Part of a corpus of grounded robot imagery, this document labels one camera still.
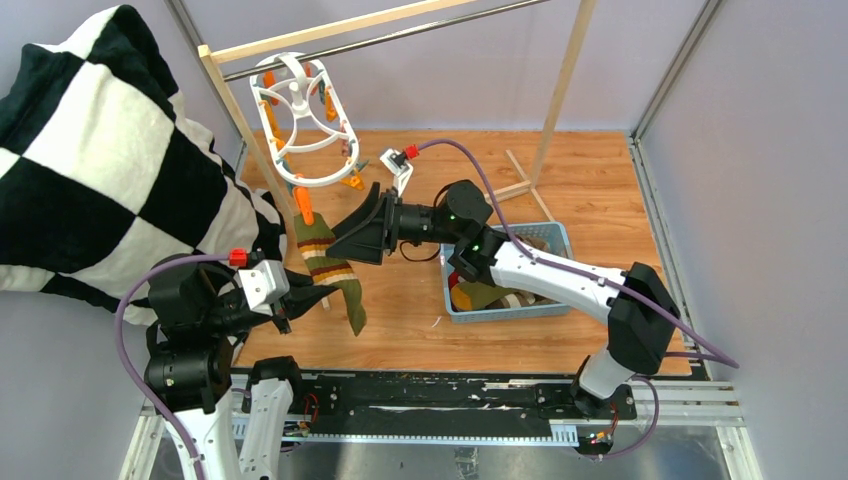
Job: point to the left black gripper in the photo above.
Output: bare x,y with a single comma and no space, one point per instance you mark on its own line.
301,294

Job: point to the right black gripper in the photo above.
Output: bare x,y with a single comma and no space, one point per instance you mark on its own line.
361,238

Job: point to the green striped sock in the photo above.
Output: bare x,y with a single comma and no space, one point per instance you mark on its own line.
471,296
313,242

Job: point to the light blue plastic basket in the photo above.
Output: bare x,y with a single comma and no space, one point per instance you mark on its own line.
516,270

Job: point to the brown striped sock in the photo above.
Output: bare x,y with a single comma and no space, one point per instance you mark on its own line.
520,299

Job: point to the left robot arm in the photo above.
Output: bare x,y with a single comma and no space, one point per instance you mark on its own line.
202,310

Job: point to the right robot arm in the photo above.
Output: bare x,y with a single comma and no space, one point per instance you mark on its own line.
634,305

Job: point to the white round clip hanger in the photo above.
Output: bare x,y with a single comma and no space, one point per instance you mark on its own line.
300,112

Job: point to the yellow clothes peg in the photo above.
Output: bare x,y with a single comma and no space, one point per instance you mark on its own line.
354,180

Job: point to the orange clothes peg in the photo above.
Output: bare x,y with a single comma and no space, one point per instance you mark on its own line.
305,205

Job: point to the wooden clothes rack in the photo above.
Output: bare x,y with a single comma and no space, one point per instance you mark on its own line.
234,63

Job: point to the black white checkered blanket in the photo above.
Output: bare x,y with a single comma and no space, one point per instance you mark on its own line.
103,174

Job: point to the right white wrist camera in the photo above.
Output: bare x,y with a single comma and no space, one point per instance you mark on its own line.
399,164

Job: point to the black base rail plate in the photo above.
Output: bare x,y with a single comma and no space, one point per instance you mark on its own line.
430,406

